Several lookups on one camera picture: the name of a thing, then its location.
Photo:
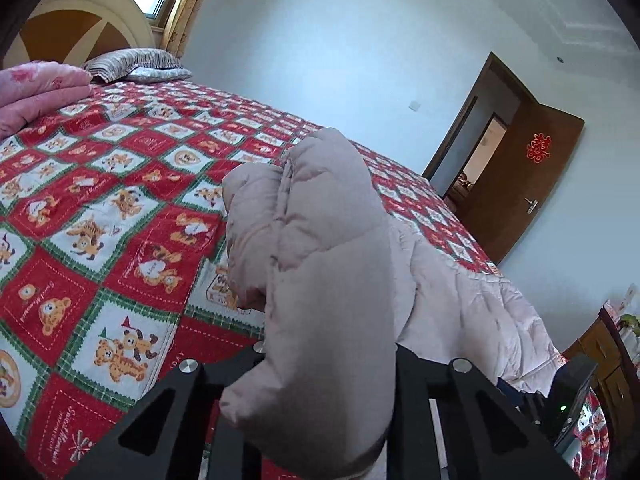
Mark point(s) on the wooden cabinet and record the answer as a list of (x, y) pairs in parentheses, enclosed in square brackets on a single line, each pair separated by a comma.
[(615, 375)]

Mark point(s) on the pink folded quilt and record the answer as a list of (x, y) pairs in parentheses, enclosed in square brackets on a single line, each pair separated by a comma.
[(35, 90)]

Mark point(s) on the cream and brown headboard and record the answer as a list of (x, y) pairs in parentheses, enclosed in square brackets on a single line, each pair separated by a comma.
[(75, 15)]

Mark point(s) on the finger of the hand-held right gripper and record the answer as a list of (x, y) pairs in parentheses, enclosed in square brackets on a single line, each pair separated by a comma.
[(515, 397)]

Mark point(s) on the striped pillow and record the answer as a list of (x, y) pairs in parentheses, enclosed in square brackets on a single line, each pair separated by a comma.
[(130, 59)]

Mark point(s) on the red checkered printed blanket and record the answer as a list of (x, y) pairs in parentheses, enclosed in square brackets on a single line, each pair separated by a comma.
[(100, 210)]

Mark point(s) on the beige puffer jacket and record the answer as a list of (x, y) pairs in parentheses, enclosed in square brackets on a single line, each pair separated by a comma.
[(320, 260)]

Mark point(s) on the brown wooden door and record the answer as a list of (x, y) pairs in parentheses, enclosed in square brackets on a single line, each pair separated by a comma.
[(520, 185)]

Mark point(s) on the grey pillow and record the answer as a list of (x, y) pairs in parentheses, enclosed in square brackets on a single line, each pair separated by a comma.
[(162, 75)]

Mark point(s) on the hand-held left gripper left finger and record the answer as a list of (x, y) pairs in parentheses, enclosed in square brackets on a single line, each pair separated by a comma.
[(245, 375)]

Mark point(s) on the red paper door decoration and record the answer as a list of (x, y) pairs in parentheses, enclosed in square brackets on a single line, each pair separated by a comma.
[(538, 146)]

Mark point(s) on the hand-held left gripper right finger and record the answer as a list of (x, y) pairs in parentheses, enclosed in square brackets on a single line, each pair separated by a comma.
[(410, 375)]

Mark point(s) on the yellow lace curtain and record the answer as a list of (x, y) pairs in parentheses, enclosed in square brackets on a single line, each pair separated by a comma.
[(187, 10)]

